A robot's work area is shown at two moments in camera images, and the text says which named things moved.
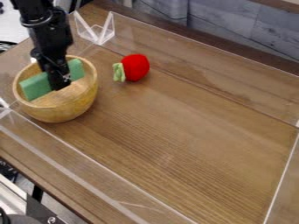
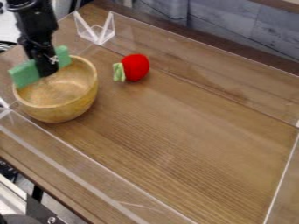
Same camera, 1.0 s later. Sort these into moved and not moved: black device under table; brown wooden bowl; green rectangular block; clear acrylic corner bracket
Moved: green rectangular block
Not moved: brown wooden bowl; clear acrylic corner bracket; black device under table
